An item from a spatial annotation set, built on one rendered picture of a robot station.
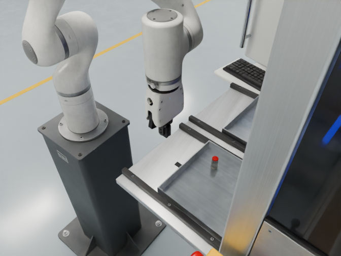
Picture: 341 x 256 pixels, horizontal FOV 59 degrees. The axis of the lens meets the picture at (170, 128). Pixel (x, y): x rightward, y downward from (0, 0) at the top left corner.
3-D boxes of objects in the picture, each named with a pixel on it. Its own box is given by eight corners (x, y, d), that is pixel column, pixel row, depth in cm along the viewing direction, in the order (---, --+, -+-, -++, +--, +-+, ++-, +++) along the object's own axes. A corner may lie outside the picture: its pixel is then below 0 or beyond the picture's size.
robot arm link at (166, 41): (164, 56, 73) (137, 72, 68) (163, 1, 64) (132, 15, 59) (191, 68, 69) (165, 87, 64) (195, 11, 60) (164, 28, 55)
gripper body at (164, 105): (160, 96, 66) (161, 132, 73) (190, 75, 71) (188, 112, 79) (136, 82, 69) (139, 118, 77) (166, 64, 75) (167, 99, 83)
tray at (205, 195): (299, 202, 91) (302, 196, 88) (254, 269, 77) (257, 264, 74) (208, 147, 107) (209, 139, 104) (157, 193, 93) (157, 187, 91)
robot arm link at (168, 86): (163, 88, 64) (163, 99, 66) (189, 70, 69) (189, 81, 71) (135, 72, 68) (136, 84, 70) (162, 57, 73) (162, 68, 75)
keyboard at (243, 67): (306, 96, 139) (308, 91, 138) (288, 108, 133) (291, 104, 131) (240, 60, 161) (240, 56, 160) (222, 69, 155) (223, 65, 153)
